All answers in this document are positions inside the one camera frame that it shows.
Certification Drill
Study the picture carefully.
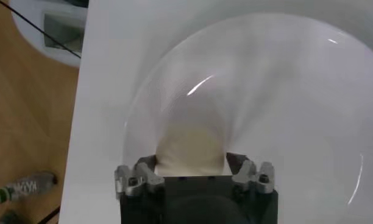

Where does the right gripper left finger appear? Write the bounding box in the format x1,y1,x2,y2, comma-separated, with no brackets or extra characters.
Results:
114,154,166,197

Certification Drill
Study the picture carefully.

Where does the white steamed baozi bun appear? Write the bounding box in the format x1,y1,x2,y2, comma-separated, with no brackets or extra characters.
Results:
155,121,233,177

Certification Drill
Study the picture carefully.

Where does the white round plate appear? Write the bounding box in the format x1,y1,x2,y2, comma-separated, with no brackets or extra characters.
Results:
122,12,373,224

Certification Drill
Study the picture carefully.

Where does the clear plastic water bottle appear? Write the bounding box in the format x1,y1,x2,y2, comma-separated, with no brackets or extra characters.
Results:
0,172,58,208

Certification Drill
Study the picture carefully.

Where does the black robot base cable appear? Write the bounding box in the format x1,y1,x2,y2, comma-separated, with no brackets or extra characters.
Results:
0,0,82,59

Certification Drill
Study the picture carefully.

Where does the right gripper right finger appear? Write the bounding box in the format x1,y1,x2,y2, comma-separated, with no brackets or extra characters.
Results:
226,152,275,195

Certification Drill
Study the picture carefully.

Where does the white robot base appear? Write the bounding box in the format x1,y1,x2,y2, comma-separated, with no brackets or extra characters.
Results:
9,0,90,68

